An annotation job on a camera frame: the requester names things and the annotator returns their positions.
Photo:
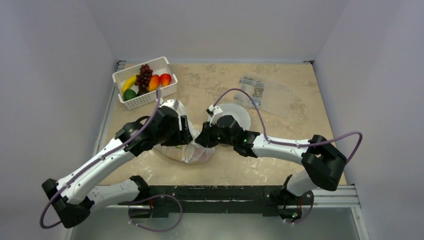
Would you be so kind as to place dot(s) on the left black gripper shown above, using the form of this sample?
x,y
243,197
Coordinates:
x,y
182,136

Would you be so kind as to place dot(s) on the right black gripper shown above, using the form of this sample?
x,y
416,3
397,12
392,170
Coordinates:
x,y
205,136

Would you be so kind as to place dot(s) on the white plastic bag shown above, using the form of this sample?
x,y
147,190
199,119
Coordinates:
x,y
187,153

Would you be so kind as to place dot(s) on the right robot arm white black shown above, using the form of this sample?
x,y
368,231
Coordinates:
x,y
323,163

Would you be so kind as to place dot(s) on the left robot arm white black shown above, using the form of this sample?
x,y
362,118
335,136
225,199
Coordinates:
x,y
72,198

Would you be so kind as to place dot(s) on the fake orange mango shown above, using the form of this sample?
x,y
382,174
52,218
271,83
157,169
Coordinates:
x,y
154,83

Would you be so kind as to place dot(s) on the fake red peach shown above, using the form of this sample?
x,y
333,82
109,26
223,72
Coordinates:
x,y
165,79

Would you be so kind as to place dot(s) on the fake green avocado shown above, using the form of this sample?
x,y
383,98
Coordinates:
x,y
129,94

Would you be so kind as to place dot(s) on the fake purple grapes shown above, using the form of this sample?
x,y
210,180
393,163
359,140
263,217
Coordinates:
x,y
144,77

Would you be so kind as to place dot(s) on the fake yellow banana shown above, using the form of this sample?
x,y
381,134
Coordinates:
x,y
128,84

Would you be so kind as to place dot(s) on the white filament spool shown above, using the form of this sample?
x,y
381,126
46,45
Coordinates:
x,y
239,113

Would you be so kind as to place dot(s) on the clear plastic screw box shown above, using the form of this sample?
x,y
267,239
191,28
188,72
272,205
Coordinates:
x,y
268,95

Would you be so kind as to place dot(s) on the white plastic basket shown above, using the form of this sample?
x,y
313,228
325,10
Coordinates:
x,y
159,66

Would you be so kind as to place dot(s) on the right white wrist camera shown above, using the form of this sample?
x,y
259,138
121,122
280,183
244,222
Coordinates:
x,y
214,112

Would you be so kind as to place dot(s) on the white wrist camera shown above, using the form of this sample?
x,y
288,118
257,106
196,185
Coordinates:
x,y
171,103
214,112

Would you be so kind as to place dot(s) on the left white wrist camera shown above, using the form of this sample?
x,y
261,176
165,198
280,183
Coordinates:
x,y
171,103

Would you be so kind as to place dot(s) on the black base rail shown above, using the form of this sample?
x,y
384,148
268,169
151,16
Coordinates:
x,y
265,200

